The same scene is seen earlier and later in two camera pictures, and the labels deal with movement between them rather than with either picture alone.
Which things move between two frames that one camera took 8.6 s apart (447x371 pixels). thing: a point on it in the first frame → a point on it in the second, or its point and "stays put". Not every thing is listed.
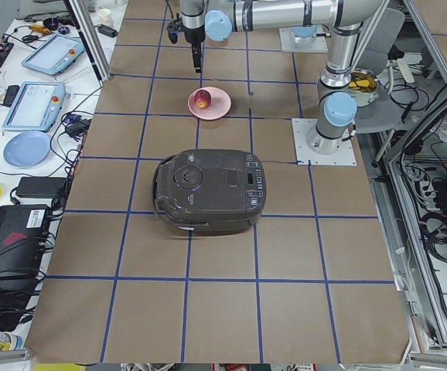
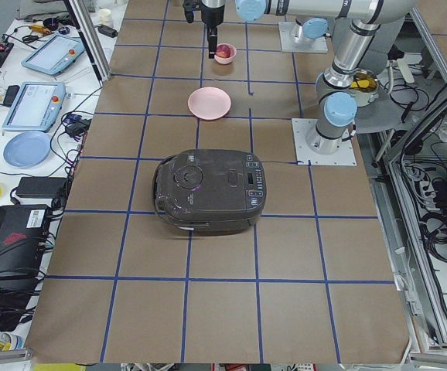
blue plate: (26, 150) stays put
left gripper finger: (196, 54) → (212, 37)
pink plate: (219, 107) stays put
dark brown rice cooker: (212, 191) stays put
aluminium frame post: (90, 41) stays put
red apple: (203, 99) → (223, 51)
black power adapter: (39, 187) stays put
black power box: (10, 239) stays put
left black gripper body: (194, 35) → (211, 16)
